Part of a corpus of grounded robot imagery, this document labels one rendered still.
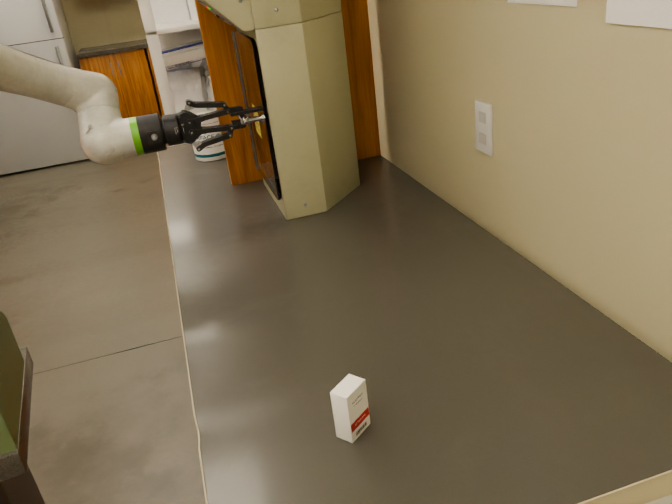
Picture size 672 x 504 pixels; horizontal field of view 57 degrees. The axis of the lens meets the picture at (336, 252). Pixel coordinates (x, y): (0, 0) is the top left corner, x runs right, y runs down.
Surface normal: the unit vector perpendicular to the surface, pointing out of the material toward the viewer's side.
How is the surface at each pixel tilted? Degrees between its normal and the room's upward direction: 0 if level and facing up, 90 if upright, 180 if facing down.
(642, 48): 90
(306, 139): 90
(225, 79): 90
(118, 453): 0
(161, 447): 0
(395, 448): 0
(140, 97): 90
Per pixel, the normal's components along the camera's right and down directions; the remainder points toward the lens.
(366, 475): -0.11, -0.89
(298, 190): 0.29, 0.39
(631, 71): -0.95, 0.22
